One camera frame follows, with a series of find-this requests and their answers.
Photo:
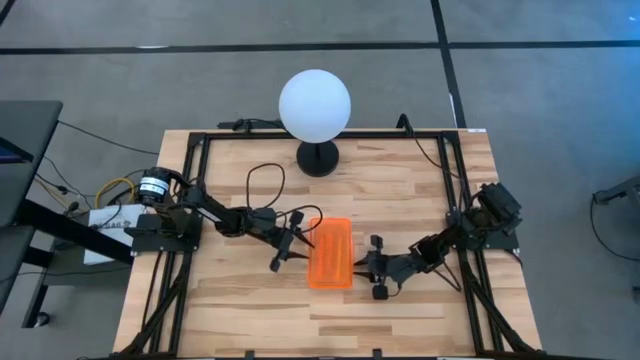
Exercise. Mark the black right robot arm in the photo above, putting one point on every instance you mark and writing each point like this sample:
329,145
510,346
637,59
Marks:
492,210

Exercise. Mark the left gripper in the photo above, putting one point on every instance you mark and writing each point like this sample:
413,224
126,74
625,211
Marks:
282,237

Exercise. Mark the small white label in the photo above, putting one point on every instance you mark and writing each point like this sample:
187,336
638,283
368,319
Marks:
477,130

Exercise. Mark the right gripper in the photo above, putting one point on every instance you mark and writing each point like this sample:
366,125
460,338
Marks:
395,267

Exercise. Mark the clear box with orange lid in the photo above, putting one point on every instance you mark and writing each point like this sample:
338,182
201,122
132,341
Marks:
330,252

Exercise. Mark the black clamp bracket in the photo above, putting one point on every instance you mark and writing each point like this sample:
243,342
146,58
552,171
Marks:
377,354
249,355

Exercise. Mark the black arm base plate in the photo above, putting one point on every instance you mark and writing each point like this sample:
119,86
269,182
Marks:
505,242
150,240

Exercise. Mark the white globe lamp black base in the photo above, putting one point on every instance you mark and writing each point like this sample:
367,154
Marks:
315,105

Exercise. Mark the grey desk panel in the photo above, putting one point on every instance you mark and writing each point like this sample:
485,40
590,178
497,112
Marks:
12,265

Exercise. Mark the black desk leg frame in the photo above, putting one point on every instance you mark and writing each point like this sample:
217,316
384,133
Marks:
60,225

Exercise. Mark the dark tablet blue screen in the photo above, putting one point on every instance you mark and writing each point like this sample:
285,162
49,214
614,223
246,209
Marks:
12,152

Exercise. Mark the grey stand leg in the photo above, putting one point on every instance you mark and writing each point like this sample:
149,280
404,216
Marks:
617,190

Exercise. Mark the grey desk top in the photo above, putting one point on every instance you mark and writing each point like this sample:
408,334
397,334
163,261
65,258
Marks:
25,150

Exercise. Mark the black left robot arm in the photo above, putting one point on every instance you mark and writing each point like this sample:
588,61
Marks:
210,210

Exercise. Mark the white printed paper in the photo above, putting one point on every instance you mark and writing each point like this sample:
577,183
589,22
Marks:
100,214

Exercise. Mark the black caster wheel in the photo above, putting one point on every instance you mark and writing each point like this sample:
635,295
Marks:
41,320

